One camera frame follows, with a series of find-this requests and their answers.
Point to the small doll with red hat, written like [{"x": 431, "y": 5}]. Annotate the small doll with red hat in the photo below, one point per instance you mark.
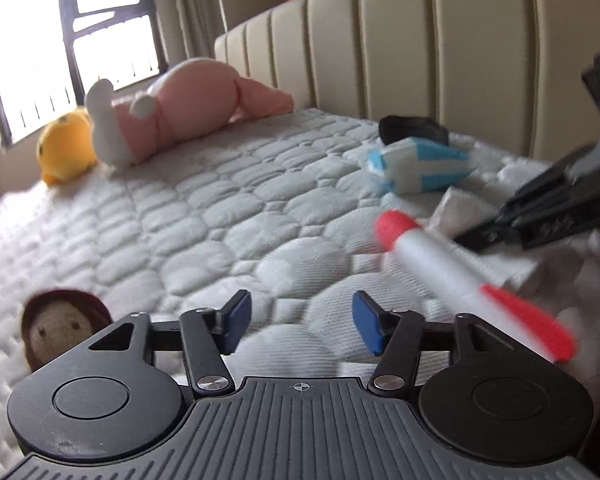
[{"x": 55, "y": 325}]

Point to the red and white foam rocket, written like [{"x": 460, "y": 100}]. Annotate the red and white foam rocket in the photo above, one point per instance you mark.
[{"x": 445, "y": 270}]

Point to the yellow plush toy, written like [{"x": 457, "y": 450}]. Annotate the yellow plush toy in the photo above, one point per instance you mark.
[{"x": 65, "y": 145}]

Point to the window with dark frame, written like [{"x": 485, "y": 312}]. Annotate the window with dark frame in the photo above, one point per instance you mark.
[{"x": 30, "y": 35}]

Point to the quilted white mattress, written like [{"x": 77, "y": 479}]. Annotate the quilted white mattress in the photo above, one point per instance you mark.
[{"x": 205, "y": 220}]

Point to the beige curtain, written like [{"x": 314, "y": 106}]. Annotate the beige curtain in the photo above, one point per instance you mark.
[{"x": 190, "y": 5}]

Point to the blue and white plush toy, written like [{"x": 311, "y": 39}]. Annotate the blue and white plush toy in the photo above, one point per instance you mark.
[{"x": 420, "y": 165}]

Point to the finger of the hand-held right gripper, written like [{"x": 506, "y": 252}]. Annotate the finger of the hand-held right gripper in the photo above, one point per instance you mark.
[
  {"x": 545, "y": 182},
  {"x": 555, "y": 215}
]

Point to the pink and white plush toy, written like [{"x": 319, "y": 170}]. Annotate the pink and white plush toy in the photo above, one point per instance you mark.
[{"x": 200, "y": 95}]

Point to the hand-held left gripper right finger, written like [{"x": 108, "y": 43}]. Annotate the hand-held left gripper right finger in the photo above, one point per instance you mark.
[{"x": 367, "y": 325}]

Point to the beige padded headboard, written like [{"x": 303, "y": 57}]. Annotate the beige padded headboard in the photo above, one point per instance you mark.
[{"x": 405, "y": 35}]

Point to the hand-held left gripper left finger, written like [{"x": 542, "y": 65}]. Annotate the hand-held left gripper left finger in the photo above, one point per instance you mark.
[{"x": 236, "y": 322}]

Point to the black cap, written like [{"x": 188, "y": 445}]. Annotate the black cap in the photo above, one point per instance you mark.
[{"x": 410, "y": 129}]

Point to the white cloth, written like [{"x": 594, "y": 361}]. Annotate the white cloth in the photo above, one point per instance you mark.
[{"x": 472, "y": 210}]

